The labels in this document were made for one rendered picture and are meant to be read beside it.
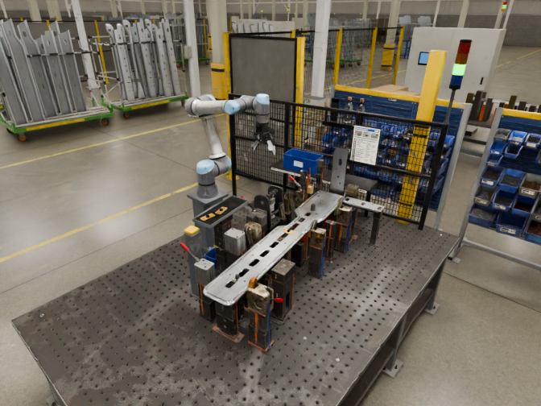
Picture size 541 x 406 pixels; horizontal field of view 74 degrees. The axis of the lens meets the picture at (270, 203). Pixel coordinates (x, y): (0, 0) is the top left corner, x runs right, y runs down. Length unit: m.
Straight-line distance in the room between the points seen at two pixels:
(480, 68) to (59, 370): 8.00
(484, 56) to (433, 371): 6.52
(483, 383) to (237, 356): 1.80
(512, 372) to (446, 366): 0.45
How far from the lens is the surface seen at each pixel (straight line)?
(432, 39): 8.62
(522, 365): 3.33
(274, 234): 2.21
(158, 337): 2.08
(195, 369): 1.91
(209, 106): 2.21
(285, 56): 4.32
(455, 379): 3.01
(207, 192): 2.43
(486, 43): 8.36
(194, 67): 8.89
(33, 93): 8.50
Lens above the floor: 2.20
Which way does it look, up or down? 28 degrees down
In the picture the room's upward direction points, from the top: 1 degrees clockwise
